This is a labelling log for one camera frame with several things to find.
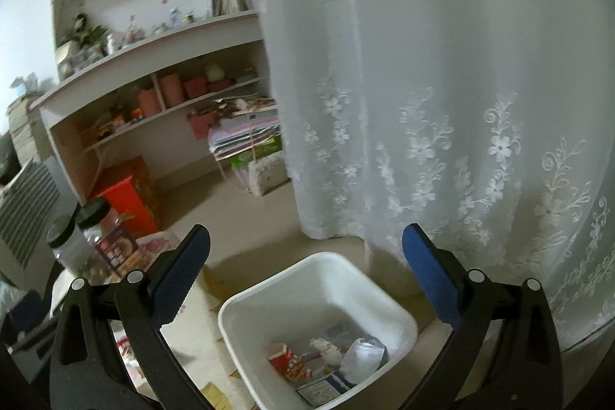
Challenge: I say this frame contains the floral table cloth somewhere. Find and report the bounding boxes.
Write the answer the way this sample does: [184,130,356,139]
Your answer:
[50,232,256,410]

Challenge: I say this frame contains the clear jar with black lid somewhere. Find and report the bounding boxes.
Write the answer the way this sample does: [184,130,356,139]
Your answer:
[47,214,97,277]

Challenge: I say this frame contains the green box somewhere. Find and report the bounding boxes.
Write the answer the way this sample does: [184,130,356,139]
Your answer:
[232,136,284,169]

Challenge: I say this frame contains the small green plant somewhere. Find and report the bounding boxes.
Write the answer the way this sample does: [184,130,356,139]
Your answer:
[72,23,106,48]

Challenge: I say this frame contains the stack of papers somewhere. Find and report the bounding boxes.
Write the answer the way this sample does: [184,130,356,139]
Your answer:
[209,98,282,159]

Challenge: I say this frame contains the red instant noodle cup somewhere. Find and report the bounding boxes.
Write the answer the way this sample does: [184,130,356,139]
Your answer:
[268,342,309,381]

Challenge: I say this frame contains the blue white drink carton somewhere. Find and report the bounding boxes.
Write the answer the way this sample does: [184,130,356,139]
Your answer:
[297,370,357,407]

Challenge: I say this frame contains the white bookshelf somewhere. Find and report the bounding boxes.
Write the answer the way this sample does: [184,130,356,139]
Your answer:
[29,0,285,205]

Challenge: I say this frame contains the white plastic bin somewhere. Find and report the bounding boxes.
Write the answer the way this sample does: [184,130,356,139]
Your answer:
[218,251,419,410]

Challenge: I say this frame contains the white lace curtain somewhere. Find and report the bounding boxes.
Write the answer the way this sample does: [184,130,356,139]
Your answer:
[221,0,615,354]

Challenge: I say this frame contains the low pink basket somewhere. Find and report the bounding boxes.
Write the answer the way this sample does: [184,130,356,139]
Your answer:
[183,76,209,99]

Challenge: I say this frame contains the hanging pink basket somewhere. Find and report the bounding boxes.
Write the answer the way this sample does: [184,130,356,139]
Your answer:
[187,111,220,140]

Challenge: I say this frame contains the clear storage drawers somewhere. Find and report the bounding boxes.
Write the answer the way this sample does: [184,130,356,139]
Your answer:
[57,42,105,79]

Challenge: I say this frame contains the tissue box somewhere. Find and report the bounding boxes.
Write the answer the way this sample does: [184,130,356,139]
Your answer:
[10,74,42,100]

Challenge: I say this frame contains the tall pink pot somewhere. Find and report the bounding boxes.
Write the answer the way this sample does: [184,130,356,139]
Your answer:
[138,88,162,118]

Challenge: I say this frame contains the purple label jar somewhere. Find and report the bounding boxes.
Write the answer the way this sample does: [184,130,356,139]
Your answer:
[76,198,146,282]

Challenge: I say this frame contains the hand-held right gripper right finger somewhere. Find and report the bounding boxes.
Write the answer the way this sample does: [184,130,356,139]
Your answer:
[401,222,564,410]

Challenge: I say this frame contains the pink cylinder container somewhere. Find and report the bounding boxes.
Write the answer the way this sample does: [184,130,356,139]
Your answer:
[160,74,186,108]

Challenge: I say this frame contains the red cardboard box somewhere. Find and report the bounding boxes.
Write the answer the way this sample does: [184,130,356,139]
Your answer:
[89,155,162,239]

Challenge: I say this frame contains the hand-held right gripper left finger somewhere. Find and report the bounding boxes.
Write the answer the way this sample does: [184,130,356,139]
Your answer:
[49,222,212,410]

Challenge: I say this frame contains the stack of old books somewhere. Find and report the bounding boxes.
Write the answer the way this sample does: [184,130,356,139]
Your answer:
[8,98,49,167]

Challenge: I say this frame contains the red white snack packet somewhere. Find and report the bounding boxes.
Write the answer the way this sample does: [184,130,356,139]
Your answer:
[115,337,147,389]

